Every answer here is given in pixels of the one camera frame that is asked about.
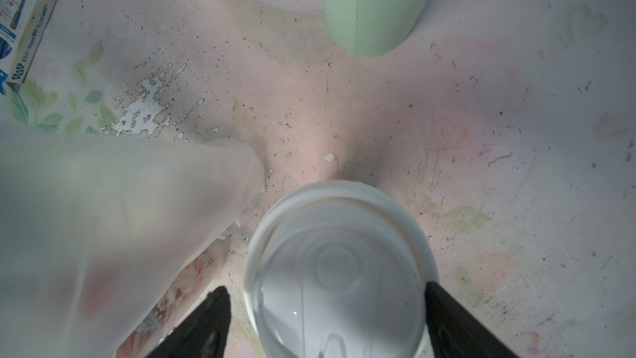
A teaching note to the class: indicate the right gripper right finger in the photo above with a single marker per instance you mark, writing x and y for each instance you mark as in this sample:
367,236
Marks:
454,332

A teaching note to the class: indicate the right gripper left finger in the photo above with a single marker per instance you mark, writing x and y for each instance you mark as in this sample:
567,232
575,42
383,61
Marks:
203,333

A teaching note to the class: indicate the red cup white lid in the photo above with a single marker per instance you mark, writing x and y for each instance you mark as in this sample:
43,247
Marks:
338,269

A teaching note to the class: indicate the blue white pen box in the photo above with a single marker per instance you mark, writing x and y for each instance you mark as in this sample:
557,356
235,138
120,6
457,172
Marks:
23,23

